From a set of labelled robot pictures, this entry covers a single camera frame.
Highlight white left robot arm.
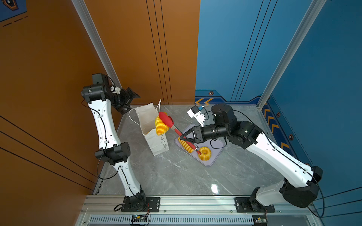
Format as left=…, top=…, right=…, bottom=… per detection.
left=81, top=82, right=149, bottom=212

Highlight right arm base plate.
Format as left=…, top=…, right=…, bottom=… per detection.
left=234, top=197, right=275, bottom=213

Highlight striped long bread loaf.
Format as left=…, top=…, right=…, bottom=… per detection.
left=178, top=138, right=194, bottom=153

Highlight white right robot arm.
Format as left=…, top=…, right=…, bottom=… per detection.
left=180, top=104, right=323, bottom=212

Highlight white printed paper bag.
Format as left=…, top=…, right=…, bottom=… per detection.
left=128, top=99, right=169, bottom=156

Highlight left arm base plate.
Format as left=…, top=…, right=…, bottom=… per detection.
left=121, top=196, right=161, bottom=213

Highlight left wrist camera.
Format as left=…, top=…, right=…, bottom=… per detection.
left=92, top=73, right=109, bottom=85

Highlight red metal tongs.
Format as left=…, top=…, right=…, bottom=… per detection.
left=159, top=112, right=197, bottom=151

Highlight yellow croissant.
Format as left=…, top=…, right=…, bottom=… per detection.
left=155, top=116, right=170, bottom=136

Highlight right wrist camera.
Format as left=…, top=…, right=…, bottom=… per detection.
left=187, top=105, right=206, bottom=127

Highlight small bundt bread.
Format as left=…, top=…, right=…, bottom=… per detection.
left=197, top=147, right=212, bottom=161

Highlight lilac serving tray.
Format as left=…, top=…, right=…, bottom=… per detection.
left=174, top=137, right=226, bottom=167

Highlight left controller board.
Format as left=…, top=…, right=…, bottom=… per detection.
left=131, top=215, right=149, bottom=225

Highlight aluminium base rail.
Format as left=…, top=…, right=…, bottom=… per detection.
left=75, top=195, right=323, bottom=226

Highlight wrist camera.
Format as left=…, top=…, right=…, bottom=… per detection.
left=187, top=105, right=206, bottom=127
left=92, top=73, right=109, bottom=85

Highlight aluminium corner post right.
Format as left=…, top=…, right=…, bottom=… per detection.
left=257, top=0, right=326, bottom=110

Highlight right controller board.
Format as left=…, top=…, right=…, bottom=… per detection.
left=252, top=215, right=268, bottom=226

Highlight controller board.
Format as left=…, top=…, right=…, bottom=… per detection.
left=131, top=215, right=149, bottom=225
left=252, top=215, right=268, bottom=226

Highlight aluminium corner post left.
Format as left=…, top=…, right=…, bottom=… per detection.
left=72, top=0, right=122, bottom=88

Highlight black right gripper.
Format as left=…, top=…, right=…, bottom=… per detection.
left=179, top=124, right=230, bottom=144

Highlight aluminium corner post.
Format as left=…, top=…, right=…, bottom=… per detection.
left=72, top=0, right=122, bottom=88
left=257, top=0, right=326, bottom=110

